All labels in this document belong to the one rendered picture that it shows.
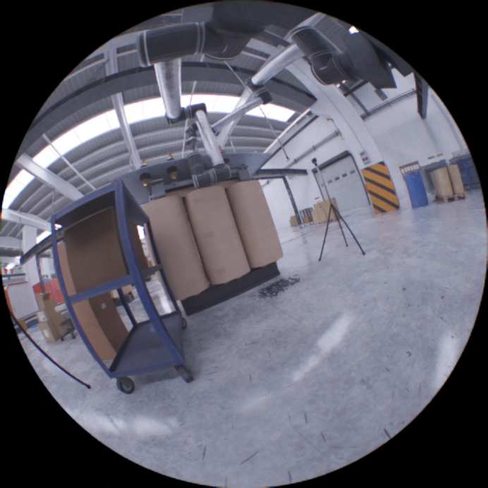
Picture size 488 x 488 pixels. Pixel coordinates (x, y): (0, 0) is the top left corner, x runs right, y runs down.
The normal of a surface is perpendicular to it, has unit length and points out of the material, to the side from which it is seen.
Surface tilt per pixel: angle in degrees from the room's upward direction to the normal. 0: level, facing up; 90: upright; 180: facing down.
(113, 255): 90
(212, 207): 90
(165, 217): 90
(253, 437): 0
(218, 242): 90
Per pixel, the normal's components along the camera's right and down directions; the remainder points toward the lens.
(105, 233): 0.41, -0.08
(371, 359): -0.30, -0.95
